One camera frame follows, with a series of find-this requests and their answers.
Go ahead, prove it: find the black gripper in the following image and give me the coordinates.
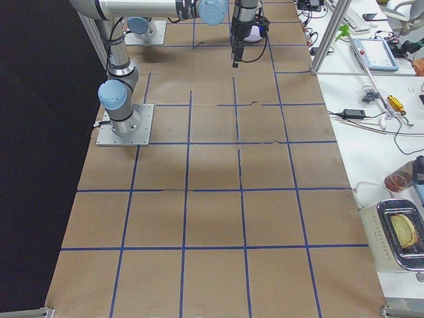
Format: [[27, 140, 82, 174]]
[[231, 0, 258, 68]]

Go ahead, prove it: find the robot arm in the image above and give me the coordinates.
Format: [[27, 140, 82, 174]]
[[71, 1, 228, 137], [127, 17, 157, 40]]

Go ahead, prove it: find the lilac plate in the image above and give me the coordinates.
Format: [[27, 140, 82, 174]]
[[244, 26, 263, 43]]

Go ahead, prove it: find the black power adapter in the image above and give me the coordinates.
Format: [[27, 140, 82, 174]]
[[342, 109, 366, 120]]

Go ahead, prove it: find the brown paper table cover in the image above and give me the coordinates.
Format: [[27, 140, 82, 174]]
[[46, 1, 384, 317]]

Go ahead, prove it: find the yellow tool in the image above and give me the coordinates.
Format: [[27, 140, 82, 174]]
[[387, 95, 406, 115]]

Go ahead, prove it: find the food jar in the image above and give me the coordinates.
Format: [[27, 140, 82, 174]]
[[384, 156, 423, 193]]

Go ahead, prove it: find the white toaster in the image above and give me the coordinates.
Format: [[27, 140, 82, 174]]
[[359, 199, 423, 274]]

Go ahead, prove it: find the bread slice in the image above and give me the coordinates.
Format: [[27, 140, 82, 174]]
[[390, 214, 418, 248]]

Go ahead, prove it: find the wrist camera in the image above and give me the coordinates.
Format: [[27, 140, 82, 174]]
[[256, 15, 270, 38]]

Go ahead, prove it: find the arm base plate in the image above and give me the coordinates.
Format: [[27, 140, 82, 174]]
[[96, 104, 155, 146], [125, 21, 166, 46]]

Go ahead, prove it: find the aluminium frame post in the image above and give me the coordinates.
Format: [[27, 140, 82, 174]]
[[311, 0, 351, 75]]

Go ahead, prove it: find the green handled grabber stick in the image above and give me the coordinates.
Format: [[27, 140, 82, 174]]
[[335, 25, 395, 131]]

